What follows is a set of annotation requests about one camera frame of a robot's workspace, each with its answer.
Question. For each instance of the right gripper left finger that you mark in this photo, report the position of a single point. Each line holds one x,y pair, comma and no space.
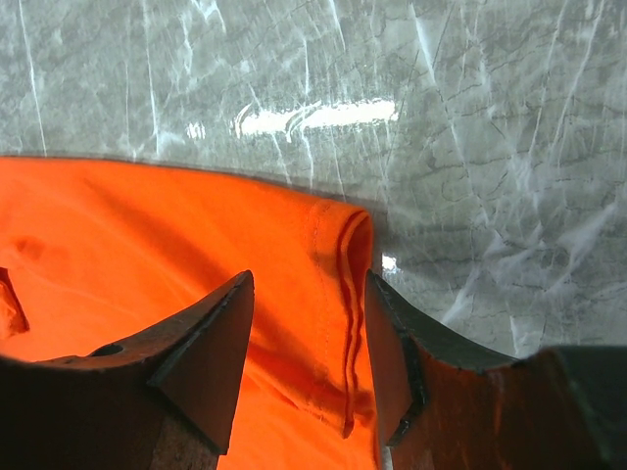
163,398

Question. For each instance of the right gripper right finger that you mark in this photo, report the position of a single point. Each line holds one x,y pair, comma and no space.
445,402

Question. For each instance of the orange t-shirt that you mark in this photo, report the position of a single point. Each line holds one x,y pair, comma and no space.
94,251

